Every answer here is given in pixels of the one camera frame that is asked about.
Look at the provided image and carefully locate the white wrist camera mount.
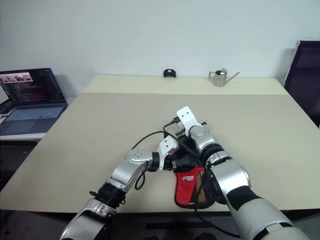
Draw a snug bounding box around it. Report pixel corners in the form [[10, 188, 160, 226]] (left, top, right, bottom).
[[176, 106, 203, 135], [156, 136, 180, 171]]

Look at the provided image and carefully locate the small black holder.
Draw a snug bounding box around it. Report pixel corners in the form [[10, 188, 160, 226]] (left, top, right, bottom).
[[163, 68, 178, 79]]

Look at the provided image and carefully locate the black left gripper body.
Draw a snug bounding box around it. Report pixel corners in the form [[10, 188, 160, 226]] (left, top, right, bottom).
[[162, 152, 185, 174]]

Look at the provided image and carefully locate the small black desk device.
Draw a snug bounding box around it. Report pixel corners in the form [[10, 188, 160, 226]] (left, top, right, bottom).
[[0, 99, 13, 118]]

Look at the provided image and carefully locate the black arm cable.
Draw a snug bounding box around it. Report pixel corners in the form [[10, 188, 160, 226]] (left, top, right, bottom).
[[130, 131, 176, 192], [162, 117, 241, 238]]

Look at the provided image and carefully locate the black and red paddle case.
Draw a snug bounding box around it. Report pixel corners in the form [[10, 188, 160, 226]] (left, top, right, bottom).
[[163, 122, 216, 209]]

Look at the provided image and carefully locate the steel watering can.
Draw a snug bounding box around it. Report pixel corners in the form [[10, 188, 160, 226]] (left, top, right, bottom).
[[208, 67, 240, 88]]

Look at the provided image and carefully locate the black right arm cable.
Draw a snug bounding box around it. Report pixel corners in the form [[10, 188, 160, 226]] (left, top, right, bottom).
[[162, 117, 241, 238]]

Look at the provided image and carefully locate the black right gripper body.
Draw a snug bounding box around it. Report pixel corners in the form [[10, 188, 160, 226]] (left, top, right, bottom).
[[174, 121, 208, 141]]

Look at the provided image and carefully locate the open blue laptop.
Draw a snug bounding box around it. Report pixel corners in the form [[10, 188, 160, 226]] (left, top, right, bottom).
[[0, 67, 69, 137]]

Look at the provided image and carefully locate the black office chair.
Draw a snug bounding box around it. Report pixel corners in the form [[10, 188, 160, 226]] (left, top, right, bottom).
[[283, 40, 320, 129]]

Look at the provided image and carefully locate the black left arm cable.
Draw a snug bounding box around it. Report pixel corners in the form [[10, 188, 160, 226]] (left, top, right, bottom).
[[130, 131, 176, 192]]

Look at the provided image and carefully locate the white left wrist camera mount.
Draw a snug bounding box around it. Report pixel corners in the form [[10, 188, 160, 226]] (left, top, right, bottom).
[[156, 136, 180, 171]]

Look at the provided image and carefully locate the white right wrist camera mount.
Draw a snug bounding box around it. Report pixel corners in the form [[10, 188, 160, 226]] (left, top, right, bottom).
[[176, 106, 203, 135]]

